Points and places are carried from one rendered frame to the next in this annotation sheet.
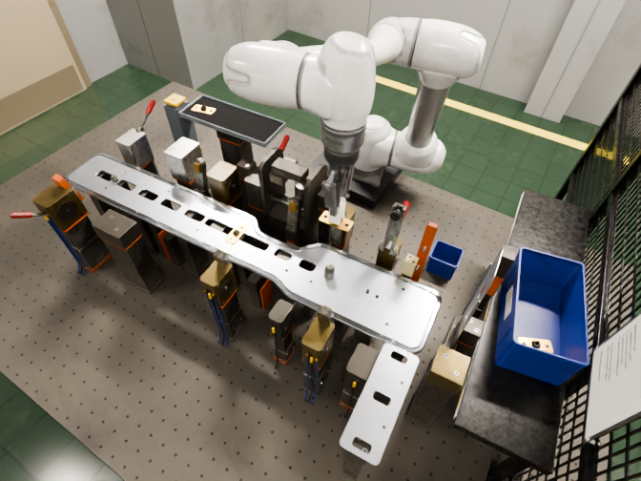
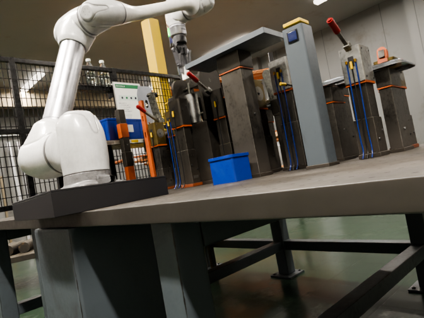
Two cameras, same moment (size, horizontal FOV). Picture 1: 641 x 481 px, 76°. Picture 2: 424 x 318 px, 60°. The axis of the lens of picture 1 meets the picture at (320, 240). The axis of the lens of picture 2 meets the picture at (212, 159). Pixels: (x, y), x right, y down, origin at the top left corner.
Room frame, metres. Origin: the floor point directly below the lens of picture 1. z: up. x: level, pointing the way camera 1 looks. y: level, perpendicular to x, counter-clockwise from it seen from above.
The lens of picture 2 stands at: (2.56, 0.56, 0.74)
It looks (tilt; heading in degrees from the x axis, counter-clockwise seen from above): 2 degrees up; 196
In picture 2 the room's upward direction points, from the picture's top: 10 degrees counter-clockwise
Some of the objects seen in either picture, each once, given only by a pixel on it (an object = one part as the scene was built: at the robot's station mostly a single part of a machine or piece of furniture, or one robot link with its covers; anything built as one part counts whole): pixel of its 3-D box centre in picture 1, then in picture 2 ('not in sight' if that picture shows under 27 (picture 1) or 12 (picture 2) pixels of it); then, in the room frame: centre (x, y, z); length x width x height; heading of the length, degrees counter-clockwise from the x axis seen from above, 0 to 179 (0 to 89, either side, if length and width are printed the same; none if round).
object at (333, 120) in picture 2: (151, 219); (337, 123); (1.05, 0.65, 0.84); 0.12 x 0.05 x 0.29; 154
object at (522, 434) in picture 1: (533, 299); (106, 145); (0.64, -0.62, 1.01); 0.90 x 0.22 x 0.03; 154
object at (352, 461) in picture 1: (357, 458); not in sight; (0.24, -0.11, 0.84); 0.05 x 0.05 x 0.29; 64
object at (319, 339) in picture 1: (315, 365); not in sight; (0.48, 0.00, 0.87); 0.12 x 0.07 x 0.35; 154
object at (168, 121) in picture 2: (341, 246); (177, 149); (0.91, -0.08, 0.88); 0.11 x 0.07 x 0.37; 154
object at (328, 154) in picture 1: (341, 159); (180, 45); (0.70, -0.04, 1.45); 0.08 x 0.07 x 0.09; 153
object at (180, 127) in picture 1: (189, 150); (309, 97); (1.38, 0.56, 0.92); 0.08 x 0.08 x 0.44; 64
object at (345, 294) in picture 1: (230, 234); (250, 111); (0.86, 0.30, 1.00); 1.38 x 0.22 x 0.02; 64
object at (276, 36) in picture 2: (232, 119); (232, 52); (1.26, 0.33, 1.16); 0.37 x 0.14 x 0.02; 64
